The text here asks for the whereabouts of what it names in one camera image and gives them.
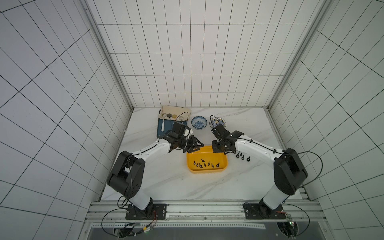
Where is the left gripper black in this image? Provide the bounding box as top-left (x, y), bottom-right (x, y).
top-left (178, 134), bottom-right (204, 154)

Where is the yellow plastic storage tray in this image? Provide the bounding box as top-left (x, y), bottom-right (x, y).
top-left (186, 146), bottom-right (228, 174)

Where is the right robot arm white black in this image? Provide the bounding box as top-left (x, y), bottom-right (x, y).
top-left (211, 125), bottom-right (308, 211)

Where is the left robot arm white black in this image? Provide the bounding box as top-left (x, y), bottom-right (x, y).
top-left (107, 122), bottom-right (204, 213)

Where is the yellow blue patterned bowl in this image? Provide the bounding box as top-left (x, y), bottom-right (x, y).
top-left (209, 117), bottom-right (227, 129)

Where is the dark blue rectangular tray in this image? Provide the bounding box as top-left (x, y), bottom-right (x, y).
top-left (157, 118), bottom-right (176, 139)

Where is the beige folded cloth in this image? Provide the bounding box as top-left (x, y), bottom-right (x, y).
top-left (159, 105), bottom-right (191, 121)

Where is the white handled spoon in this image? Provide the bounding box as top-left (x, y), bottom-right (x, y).
top-left (161, 113), bottom-right (167, 132)

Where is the aluminium mounting rail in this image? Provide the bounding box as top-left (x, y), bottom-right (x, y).
top-left (85, 200), bottom-right (326, 229)

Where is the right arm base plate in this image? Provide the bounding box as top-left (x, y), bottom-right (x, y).
top-left (243, 202), bottom-right (286, 220)

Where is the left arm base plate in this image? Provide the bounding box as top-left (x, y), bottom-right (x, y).
top-left (125, 204), bottom-right (168, 220)

